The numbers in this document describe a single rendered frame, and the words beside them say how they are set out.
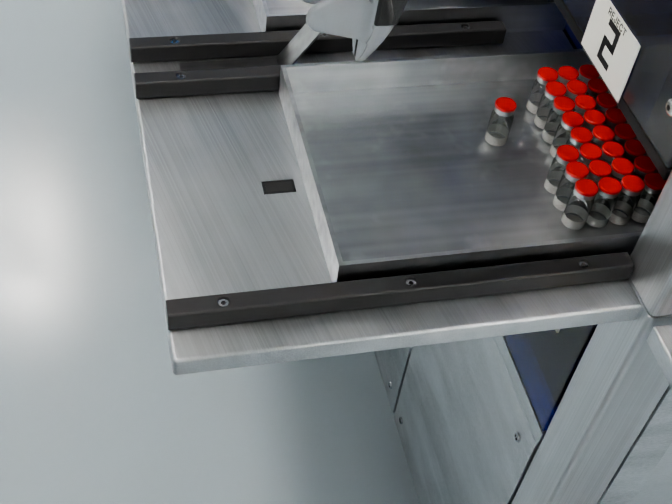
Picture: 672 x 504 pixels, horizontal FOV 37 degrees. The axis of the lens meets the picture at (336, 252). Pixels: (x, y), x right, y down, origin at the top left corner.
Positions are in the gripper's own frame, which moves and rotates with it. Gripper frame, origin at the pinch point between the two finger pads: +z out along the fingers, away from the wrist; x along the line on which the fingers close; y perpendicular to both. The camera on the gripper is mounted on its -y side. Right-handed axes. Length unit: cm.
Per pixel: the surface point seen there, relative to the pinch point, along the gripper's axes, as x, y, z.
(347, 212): -3.5, -1.8, 21.1
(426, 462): -15, -26, 90
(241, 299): 6.4, 9.5, 19.5
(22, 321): -67, 34, 109
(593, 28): -10.4, -24.5, 7.4
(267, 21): -28.7, 0.9, 18.2
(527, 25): -28.3, -28.3, 19.9
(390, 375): -34, -26, 94
